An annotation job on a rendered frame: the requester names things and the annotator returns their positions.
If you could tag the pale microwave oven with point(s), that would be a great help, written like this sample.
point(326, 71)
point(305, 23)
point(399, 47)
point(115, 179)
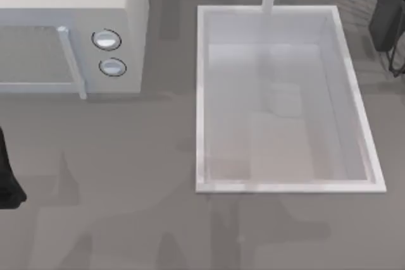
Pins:
point(133, 45)

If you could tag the small round microwave knob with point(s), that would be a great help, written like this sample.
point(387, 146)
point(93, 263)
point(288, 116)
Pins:
point(112, 67)

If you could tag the large round microwave knob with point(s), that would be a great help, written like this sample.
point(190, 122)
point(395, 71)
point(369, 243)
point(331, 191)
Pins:
point(106, 40)

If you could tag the white sink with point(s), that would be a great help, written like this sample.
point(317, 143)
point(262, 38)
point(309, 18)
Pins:
point(284, 143)

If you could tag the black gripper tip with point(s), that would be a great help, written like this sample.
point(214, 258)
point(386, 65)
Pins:
point(9, 181)

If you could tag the glass microwave door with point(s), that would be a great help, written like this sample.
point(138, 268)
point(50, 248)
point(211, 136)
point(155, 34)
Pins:
point(31, 58)

